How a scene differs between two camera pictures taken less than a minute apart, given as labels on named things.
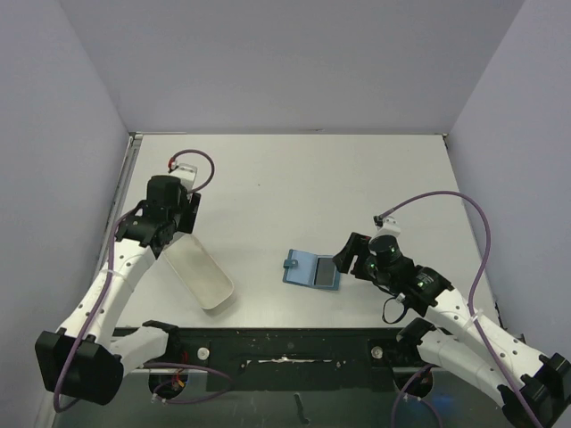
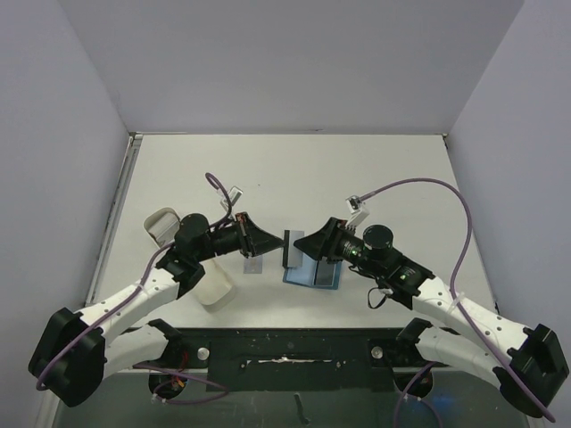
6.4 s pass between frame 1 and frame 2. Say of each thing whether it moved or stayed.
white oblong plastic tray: stayed
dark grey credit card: stayed
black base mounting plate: stayed
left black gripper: moved
